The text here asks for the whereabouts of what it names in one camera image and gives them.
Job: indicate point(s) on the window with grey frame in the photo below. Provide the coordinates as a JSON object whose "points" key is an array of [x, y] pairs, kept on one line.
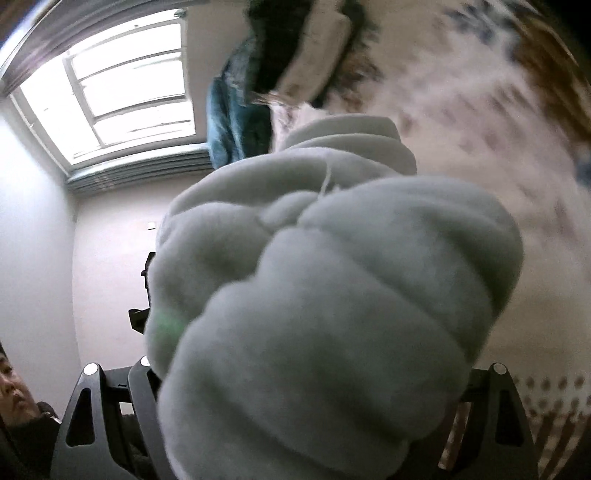
{"points": [[124, 78]]}

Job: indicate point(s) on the floral printed blanket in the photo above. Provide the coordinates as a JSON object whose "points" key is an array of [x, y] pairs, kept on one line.
{"points": [[485, 115]]}

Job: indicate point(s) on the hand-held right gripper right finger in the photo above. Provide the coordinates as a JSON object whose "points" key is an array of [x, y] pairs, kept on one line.
{"points": [[482, 415]]}

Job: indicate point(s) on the person's dark jacket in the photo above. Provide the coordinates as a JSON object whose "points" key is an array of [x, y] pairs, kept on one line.
{"points": [[32, 443]]}

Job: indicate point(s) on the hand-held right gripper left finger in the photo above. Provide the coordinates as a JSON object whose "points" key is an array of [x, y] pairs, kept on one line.
{"points": [[143, 401]]}

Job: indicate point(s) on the light grey-green fleece pants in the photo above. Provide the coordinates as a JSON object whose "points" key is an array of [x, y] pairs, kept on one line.
{"points": [[323, 300]]}

